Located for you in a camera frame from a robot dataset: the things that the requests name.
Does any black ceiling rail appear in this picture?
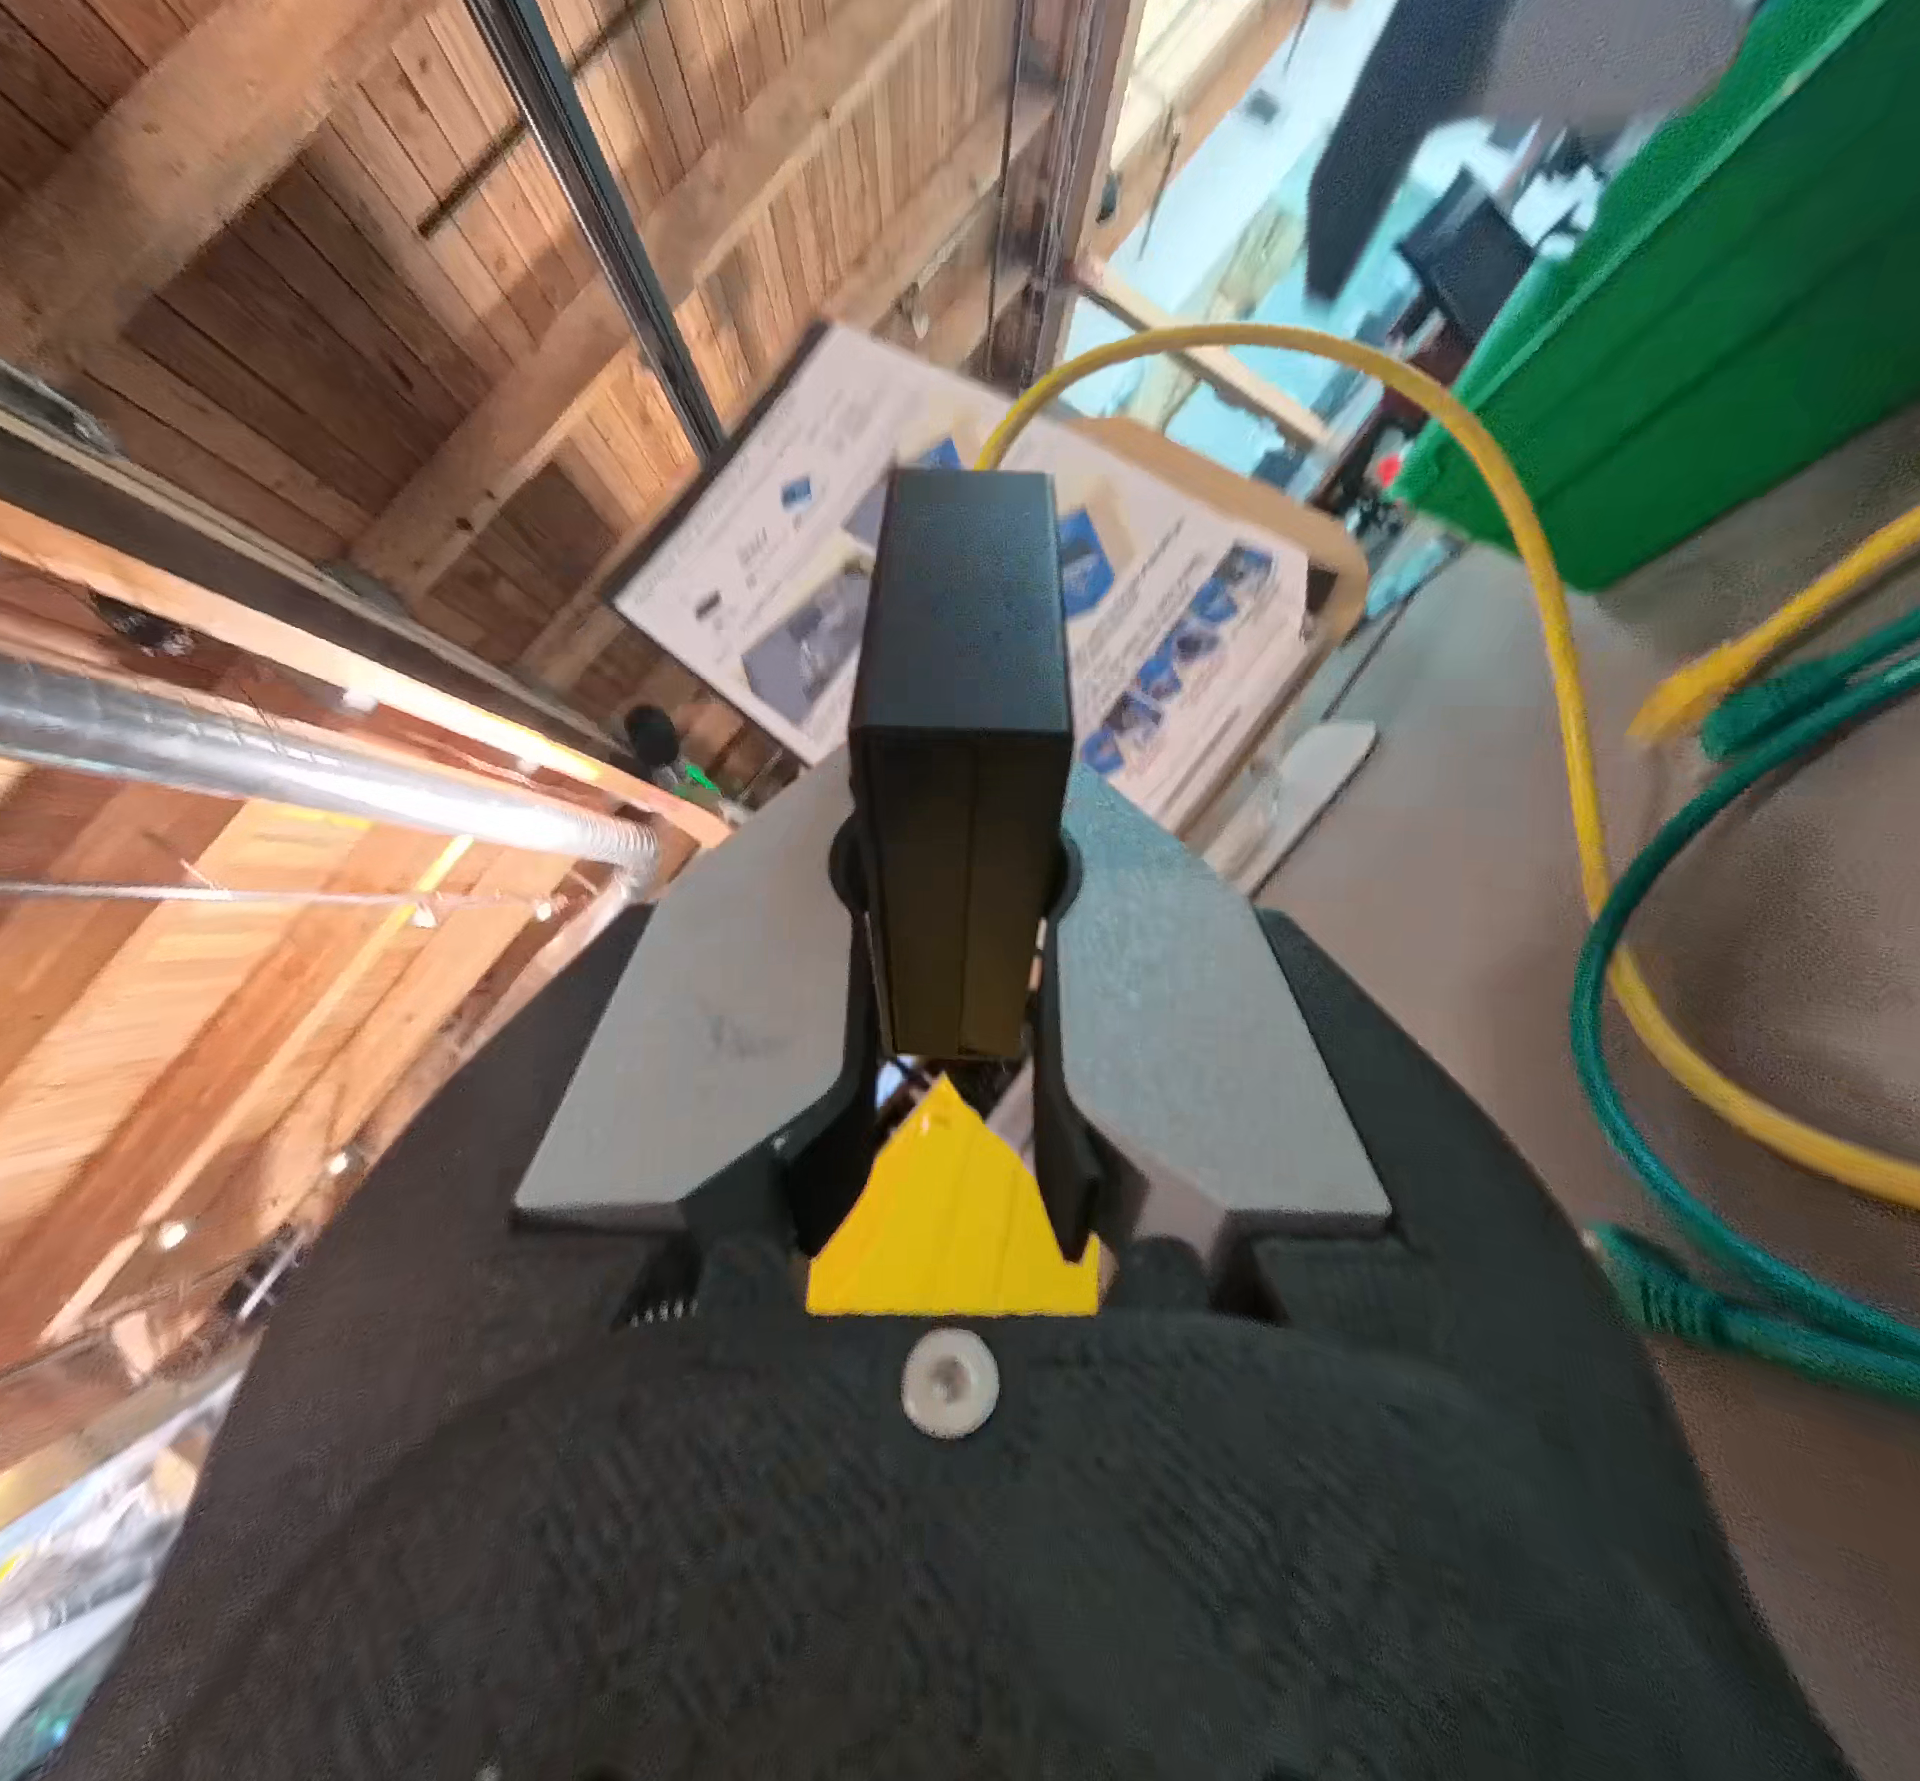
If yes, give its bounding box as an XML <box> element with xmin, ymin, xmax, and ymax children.
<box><xmin>393</xmin><ymin>0</ymin><xmax>728</xmax><ymax>459</ymax></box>

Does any yellow plastic bin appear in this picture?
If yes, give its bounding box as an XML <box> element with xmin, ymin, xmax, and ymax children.
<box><xmin>803</xmin><ymin>1072</ymin><xmax>1103</xmax><ymax>1316</ymax></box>

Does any silver duct pipe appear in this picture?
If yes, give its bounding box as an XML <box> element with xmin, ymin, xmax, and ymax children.
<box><xmin>0</xmin><ymin>653</ymin><xmax>662</xmax><ymax>899</ymax></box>

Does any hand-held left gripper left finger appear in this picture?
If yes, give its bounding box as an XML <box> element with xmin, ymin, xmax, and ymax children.
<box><xmin>511</xmin><ymin>756</ymin><xmax>880</xmax><ymax>1255</ymax></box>

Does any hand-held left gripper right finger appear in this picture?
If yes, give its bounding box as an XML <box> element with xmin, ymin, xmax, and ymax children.
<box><xmin>1031</xmin><ymin>765</ymin><xmax>1396</xmax><ymax>1262</ymax></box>

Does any printed instruction sheet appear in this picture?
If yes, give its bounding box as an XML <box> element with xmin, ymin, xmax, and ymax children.
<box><xmin>610</xmin><ymin>321</ymin><xmax>1321</xmax><ymax>815</ymax></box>

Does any green ethernet cable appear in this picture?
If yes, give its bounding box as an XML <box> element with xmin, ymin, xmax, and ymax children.
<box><xmin>1568</xmin><ymin>611</ymin><xmax>1920</xmax><ymax>1399</ymax></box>

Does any green plastic bin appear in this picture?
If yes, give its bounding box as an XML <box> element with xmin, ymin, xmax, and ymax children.
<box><xmin>1387</xmin><ymin>0</ymin><xmax>1920</xmax><ymax>593</ymax></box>

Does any white stand base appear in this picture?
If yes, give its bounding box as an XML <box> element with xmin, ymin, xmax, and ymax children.
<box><xmin>1200</xmin><ymin>717</ymin><xmax>1379</xmax><ymax>899</ymax></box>

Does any black network switch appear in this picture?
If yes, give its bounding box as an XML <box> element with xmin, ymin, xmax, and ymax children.
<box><xmin>846</xmin><ymin>467</ymin><xmax>1077</xmax><ymax>1063</ymax></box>

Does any yellow ethernet cable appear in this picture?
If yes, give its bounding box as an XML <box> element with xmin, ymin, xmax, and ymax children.
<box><xmin>974</xmin><ymin>321</ymin><xmax>1920</xmax><ymax>1210</ymax></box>

